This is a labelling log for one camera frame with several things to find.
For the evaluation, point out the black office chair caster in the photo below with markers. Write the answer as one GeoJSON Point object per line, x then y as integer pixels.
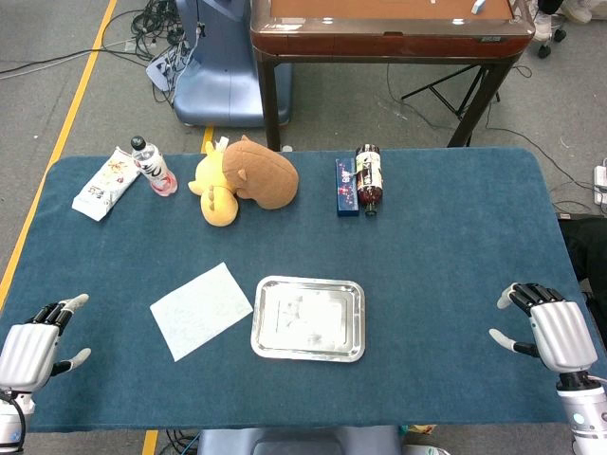
{"type": "Point", "coordinates": [545, 51]}

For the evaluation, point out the white paper sheet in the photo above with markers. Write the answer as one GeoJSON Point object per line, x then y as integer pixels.
{"type": "Point", "coordinates": [201, 310]}

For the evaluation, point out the black bag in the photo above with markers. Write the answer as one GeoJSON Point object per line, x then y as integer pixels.
{"type": "Point", "coordinates": [588, 256]}

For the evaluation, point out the grey-blue robot torso base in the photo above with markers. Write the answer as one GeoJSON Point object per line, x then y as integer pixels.
{"type": "Point", "coordinates": [299, 441]}

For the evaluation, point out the silver metal tray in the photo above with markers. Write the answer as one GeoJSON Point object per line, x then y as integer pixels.
{"type": "Point", "coordinates": [308, 318]}

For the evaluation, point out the yellow plush toy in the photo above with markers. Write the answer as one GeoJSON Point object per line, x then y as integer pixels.
{"type": "Point", "coordinates": [217, 204]}

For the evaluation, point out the dark brown drink bottle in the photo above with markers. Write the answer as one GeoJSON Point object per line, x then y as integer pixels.
{"type": "Point", "coordinates": [369, 177]}

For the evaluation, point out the brown capybara plush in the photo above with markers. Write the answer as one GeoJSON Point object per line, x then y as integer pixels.
{"type": "Point", "coordinates": [265, 177]}

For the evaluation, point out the clear bottle pink label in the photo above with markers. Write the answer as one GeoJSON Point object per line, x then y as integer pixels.
{"type": "Point", "coordinates": [154, 168]}

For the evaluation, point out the blue machine base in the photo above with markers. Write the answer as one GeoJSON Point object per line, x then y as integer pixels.
{"type": "Point", "coordinates": [223, 71]}

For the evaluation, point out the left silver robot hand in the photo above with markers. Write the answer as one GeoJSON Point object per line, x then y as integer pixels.
{"type": "Point", "coordinates": [26, 351]}

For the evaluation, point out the blue felt table cover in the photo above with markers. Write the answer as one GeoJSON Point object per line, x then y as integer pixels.
{"type": "Point", "coordinates": [427, 265]}

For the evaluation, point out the white snack bag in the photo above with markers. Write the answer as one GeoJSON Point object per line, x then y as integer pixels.
{"type": "Point", "coordinates": [104, 187]}

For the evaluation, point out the dark blue rectangular box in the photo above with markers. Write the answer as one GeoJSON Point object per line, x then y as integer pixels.
{"type": "Point", "coordinates": [347, 192]}

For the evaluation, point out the white power strip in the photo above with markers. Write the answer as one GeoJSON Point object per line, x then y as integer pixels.
{"type": "Point", "coordinates": [601, 182]}

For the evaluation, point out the black tripod stand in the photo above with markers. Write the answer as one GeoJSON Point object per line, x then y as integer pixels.
{"type": "Point", "coordinates": [446, 92]}

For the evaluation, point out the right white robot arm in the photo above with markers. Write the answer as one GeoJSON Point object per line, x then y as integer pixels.
{"type": "Point", "coordinates": [585, 412]}

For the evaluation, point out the brown mahjong table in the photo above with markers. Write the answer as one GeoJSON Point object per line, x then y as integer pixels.
{"type": "Point", "coordinates": [389, 42]}

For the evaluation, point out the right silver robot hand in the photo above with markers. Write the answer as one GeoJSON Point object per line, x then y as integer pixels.
{"type": "Point", "coordinates": [562, 336]}

